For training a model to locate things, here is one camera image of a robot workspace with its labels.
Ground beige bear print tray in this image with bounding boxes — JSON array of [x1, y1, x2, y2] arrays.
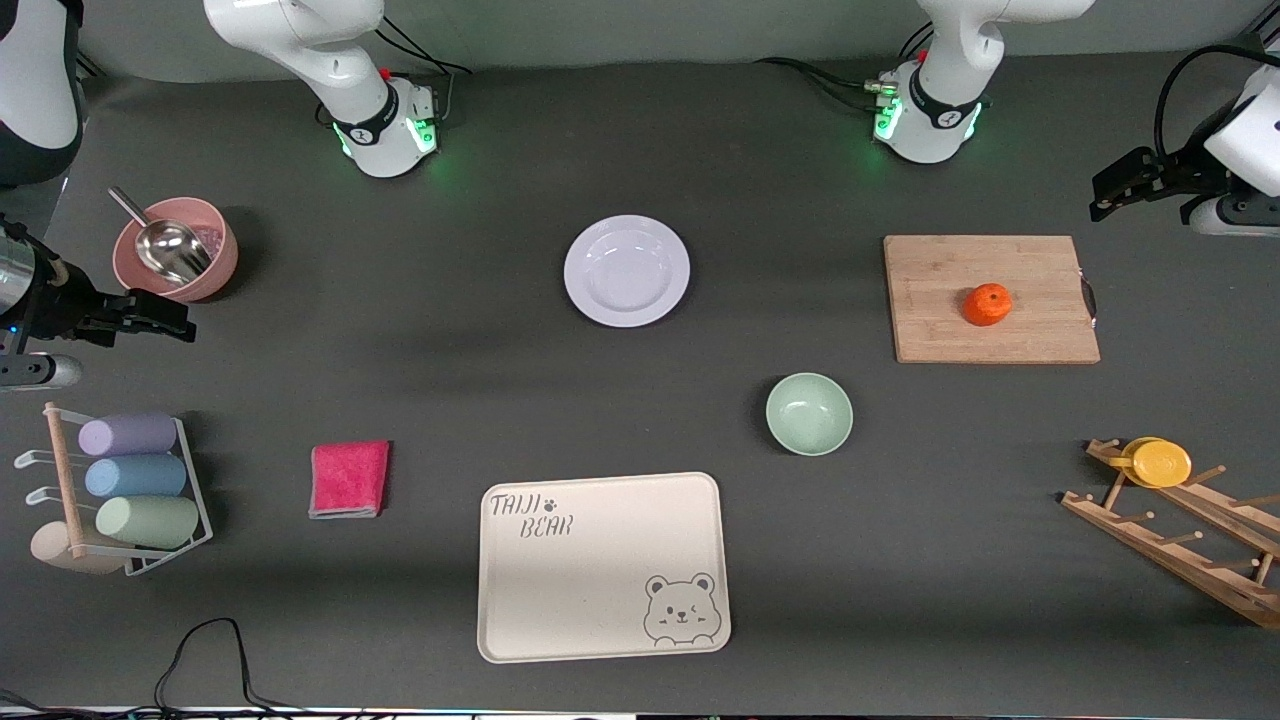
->
[[477, 472, 732, 665]]

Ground black right arm base cables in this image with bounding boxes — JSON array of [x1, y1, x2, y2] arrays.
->
[[375, 15, 473, 126]]

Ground wooden peg mug rack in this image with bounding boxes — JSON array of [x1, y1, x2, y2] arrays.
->
[[1060, 438, 1280, 631]]

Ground yellow cup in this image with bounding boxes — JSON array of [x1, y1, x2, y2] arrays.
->
[[1108, 437, 1193, 489]]

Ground metal scoop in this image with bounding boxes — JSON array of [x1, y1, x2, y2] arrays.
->
[[108, 187, 213, 286]]

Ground blue cup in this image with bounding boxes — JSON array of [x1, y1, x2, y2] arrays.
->
[[84, 455, 188, 499]]

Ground white round plate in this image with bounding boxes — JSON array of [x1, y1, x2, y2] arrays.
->
[[563, 215, 692, 329]]

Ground pink bowl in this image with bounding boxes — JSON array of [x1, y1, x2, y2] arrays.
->
[[112, 197, 240, 303]]

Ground black arm base cables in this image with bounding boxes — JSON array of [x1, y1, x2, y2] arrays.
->
[[755, 22, 936, 113], [375, 15, 473, 126]]

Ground green cup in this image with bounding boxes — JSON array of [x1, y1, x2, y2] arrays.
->
[[95, 495, 200, 549]]

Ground purple cup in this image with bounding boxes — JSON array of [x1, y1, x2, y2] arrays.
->
[[78, 413, 179, 458]]

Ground wooden cutting board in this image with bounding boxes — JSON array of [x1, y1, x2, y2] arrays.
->
[[883, 235, 1102, 365]]

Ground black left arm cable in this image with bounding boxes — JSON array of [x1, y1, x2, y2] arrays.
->
[[1153, 44, 1280, 161]]

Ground pink folded cloth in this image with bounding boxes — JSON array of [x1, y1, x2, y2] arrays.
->
[[308, 440, 391, 520]]

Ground light green bowl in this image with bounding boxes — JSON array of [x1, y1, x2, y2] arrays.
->
[[765, 372, 855, 457]]

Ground orange fruit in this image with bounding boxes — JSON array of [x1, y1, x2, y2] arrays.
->
[[963, 283, 1013, 328]]

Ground black left arm base cables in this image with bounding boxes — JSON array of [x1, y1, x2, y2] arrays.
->
[[755, 22, 936, 113]]

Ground white wire cup rack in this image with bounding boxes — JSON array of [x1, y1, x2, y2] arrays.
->
[[14, 402, 214, 578]]

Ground black table edge cable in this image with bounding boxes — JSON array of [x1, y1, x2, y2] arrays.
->
[[0, 617, 331, 720]]

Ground beige cup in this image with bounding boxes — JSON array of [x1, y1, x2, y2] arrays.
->
[[30, 520, 126, 576]]

